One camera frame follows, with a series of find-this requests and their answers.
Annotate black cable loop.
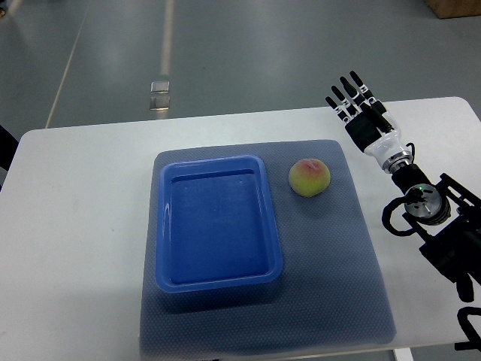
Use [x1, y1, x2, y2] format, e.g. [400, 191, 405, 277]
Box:
[382, 198, 418, 236]

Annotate blue plastic tray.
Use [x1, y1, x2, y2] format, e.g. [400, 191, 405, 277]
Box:
[155, 155, 283, 295]

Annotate dark object at left edge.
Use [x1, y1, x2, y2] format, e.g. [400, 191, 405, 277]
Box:
[0, 126, 19, 171]

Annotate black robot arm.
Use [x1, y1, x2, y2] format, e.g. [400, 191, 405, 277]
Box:
[382, 160, 480, 303]

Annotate green pink peach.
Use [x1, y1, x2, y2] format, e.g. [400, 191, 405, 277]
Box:
[289, 159, 331, 198]

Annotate grey blue cloth mat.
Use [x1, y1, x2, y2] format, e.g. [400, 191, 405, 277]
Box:
[140, 140, 396, 360]

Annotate brown cardboard box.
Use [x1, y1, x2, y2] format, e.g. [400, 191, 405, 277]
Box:
[425, 0, 480, 20]

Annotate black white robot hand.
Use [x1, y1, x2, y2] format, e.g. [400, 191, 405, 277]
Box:
[325, 71, 414, 174]

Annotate metal floor socket plates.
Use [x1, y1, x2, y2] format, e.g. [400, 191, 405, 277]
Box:
[150, 80, 170, 111]

